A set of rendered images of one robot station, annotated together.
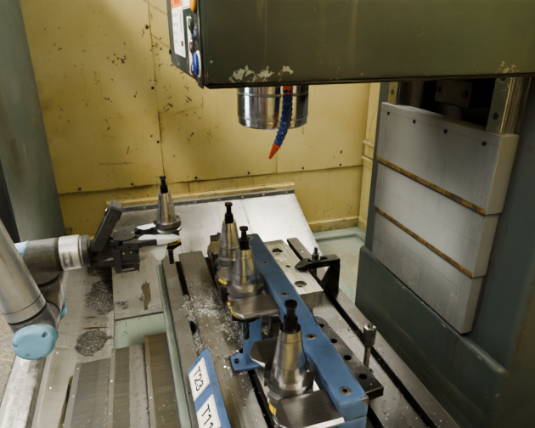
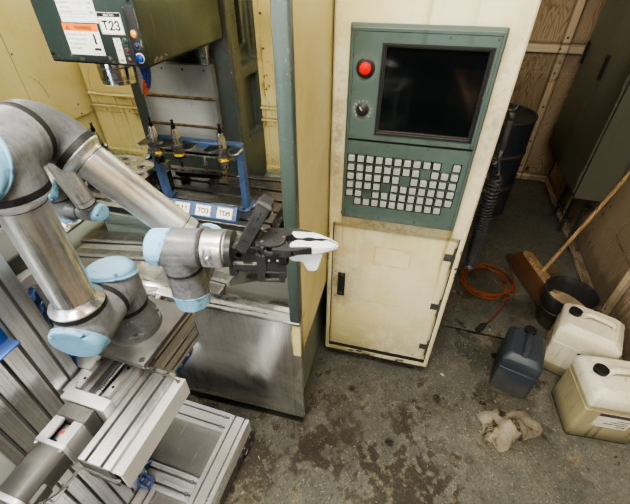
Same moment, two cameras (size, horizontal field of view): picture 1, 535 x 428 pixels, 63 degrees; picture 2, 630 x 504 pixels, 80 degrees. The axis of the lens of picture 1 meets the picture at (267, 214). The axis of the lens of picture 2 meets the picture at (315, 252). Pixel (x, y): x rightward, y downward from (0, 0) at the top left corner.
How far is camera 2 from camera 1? 133 cm
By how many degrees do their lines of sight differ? 52
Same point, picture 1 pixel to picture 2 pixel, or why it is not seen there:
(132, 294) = not seen: hidden behind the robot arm
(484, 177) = (209, 84)
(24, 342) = (100, 211)
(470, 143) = (196, 72)
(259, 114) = (123, 77)
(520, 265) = (234, 115)
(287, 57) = (164, 49)
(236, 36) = (152, 45)
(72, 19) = not seen: outside the picture
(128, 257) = not seen: hidden behind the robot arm
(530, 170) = (223, 77)
